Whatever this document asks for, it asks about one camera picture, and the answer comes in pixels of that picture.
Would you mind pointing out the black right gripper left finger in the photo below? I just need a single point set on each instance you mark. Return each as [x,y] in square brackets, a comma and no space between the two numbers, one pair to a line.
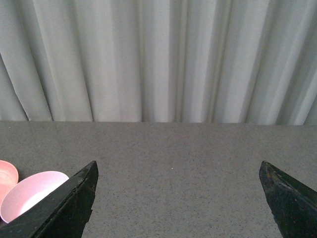
[63,213]

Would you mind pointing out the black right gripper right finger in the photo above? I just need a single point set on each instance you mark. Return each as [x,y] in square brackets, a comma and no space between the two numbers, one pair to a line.
[292,203]

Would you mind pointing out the light pink bowl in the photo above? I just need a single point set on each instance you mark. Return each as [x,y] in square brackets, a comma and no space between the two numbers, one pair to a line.
[29,192]

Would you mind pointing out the pink plate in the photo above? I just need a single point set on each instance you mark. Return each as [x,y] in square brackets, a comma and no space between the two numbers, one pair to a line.
[8,178]

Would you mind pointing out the grey-white curtain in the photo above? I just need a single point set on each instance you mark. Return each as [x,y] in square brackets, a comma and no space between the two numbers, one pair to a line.
[226,61]

